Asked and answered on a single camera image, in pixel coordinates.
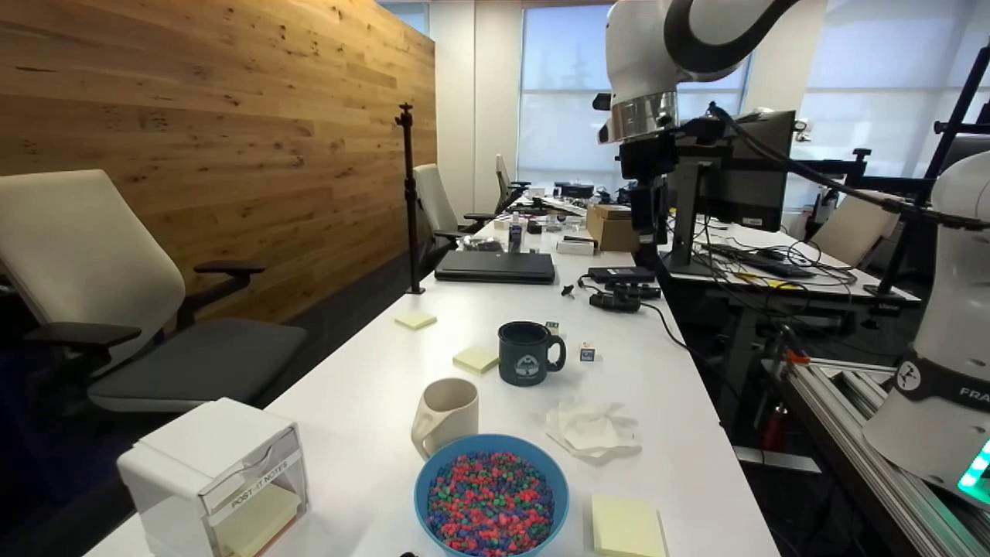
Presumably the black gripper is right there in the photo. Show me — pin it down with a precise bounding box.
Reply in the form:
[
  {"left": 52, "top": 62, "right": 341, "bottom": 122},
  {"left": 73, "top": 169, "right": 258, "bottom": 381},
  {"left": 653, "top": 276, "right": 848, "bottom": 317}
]
[{"left": 618, "top": 133, "right": 683, "bottom": 246}]

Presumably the dark blue mug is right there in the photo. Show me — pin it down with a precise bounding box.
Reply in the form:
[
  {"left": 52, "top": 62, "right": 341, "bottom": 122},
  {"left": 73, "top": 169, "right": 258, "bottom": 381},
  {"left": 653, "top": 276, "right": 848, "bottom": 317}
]
[{"left": 494, "top": 317, "right": 570, "bottom": 389}]

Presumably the beige ceramic mug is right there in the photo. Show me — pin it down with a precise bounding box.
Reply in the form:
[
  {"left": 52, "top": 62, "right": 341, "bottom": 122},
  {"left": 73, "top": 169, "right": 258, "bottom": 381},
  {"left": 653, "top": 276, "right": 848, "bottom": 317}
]
[{"left": 409, "top": 374, "right": 483, "bottom": 461}]

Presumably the brown cardboard box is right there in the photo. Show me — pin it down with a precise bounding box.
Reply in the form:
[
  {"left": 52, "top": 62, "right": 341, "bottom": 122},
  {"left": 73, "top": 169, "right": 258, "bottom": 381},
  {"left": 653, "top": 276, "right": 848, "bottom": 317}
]
[{"left": 583, "top": 201, "right": 640, "bottom": 257}]

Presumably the black power strip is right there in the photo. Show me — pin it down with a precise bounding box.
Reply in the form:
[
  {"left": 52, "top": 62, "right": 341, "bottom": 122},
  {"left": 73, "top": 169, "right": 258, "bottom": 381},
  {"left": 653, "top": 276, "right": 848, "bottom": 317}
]
[{"left": 586, "top": 263, "right": 663, "bottom": 302}]

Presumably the black power adapter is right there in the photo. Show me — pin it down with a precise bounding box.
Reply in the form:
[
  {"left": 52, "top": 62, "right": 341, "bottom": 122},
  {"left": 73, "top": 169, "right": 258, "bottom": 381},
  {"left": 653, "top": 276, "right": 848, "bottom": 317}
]
[{"left": 588, "top": 290, "right": 643, "bottom": 316}]

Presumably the black computer monitor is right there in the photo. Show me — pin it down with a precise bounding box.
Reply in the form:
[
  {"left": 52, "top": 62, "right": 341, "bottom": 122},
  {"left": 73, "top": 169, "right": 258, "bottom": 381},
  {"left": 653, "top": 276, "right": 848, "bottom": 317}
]
[{"left": 664, "top": 107, "right": 799, "bottom": 273}]

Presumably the black keyboard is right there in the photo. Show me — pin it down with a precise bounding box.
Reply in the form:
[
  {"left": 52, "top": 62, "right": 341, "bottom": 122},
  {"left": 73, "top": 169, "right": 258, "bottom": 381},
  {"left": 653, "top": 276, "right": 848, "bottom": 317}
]
[{"left": 709, "top": 242, "right": 818, "bottom": 279}]

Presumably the black closed laptop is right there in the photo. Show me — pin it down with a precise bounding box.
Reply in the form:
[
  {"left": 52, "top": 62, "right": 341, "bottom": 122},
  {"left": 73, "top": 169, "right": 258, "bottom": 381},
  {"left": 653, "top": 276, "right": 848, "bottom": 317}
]
[{"left": 432, "top": 246, "right": 560, "bottom": 288}]

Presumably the beige office chair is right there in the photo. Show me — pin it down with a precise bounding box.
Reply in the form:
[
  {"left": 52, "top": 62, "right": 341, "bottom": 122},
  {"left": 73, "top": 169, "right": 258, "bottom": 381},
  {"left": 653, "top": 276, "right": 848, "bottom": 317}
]
[{"left": 809, "top": 189, "right": 906, "bottom": 268}]

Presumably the crumpled white tissue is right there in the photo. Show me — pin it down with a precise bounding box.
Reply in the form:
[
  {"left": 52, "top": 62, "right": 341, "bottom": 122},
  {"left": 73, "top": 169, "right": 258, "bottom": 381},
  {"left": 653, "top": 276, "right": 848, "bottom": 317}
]
[{"left": 543, "top": 400, "right": 643, "bottom": 468}]

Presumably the small yellow sticky note pad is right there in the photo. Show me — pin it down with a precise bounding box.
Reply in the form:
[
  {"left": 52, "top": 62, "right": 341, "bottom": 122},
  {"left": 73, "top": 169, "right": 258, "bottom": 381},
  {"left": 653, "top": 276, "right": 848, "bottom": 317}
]
[
  {"left": 393, "top": 310, "right": 440, "bottom": 333},
  {"left": 453, "top": 342, "right": 501, "bottom": 374}
]

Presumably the black tripod pole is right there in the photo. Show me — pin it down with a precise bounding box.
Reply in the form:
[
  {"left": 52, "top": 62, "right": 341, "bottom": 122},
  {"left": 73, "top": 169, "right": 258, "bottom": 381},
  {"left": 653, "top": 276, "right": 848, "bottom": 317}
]
[{"left": 393, "top": 102, "right": 428, "bottom": 296}]

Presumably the large yellow sticky note pad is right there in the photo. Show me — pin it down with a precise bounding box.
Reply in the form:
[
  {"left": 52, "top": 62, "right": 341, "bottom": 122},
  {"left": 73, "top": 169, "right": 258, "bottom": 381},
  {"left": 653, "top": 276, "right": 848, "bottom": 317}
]
[{"left": 588, "top": 493, "right": 671, "bottom": 557}]

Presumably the blue bowl of colourful beads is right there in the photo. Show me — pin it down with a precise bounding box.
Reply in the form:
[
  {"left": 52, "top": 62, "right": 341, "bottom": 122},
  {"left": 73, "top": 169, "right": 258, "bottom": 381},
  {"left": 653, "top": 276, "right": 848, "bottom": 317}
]
[{"left": 413, "top": 433, "right": 573, "bottom": 557}]

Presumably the yellow note pad behind plastic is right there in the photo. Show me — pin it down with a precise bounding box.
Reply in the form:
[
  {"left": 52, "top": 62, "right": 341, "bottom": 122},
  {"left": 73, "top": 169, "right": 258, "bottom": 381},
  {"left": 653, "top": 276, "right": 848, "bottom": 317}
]
[{"left": 211, "top": 481, "right": 304, "bottom": 557}]

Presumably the white note dispenser box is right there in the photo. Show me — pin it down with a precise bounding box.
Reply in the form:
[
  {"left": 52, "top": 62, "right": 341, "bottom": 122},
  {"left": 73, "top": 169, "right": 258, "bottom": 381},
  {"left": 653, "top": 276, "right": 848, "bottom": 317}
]
[{"left": 115, "top": 395, "right": 314, "bottom": 557}]

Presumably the white office chair grey seat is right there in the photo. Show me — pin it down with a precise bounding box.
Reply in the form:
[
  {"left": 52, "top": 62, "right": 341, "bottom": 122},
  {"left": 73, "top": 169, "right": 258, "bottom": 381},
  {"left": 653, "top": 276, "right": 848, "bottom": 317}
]
[{"left": 0, "top": 167, "right": 308, "bottom": 414}]

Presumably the black table cable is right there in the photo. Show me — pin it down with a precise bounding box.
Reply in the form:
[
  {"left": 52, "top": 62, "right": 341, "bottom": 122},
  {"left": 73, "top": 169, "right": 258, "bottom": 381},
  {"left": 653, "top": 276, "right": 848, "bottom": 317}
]
[{"left": 640, "top": 296, "right": 691, "bottom": 353}]

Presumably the aluminium rail frame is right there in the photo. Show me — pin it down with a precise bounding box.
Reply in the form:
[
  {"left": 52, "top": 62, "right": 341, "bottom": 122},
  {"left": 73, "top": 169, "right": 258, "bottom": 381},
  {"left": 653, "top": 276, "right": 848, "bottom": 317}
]
[{"left": 766, "top": 350, "right": 990, "bottom": 557}]

